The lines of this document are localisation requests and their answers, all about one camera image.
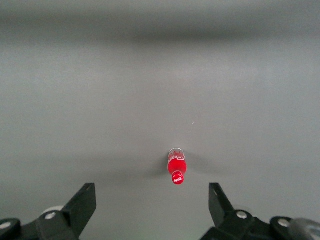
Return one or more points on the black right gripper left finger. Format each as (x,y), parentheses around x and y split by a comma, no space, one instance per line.
(75,215)

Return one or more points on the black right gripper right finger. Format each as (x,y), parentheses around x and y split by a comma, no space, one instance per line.
(225,220)

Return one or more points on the red cola bottle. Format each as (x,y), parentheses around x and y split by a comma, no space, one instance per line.
(177,167)

